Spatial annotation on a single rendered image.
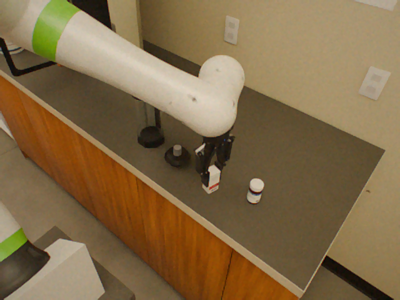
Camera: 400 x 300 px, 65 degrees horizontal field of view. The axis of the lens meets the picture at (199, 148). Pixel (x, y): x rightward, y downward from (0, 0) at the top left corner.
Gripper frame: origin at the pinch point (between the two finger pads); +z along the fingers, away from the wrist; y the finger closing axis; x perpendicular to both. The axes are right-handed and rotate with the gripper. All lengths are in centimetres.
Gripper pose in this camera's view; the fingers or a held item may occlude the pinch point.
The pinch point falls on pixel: (211, 174)
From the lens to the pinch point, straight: 99.5
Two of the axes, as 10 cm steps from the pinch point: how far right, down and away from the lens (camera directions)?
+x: 5.8, 5.8, -5.7
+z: -0.4, 7.2, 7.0
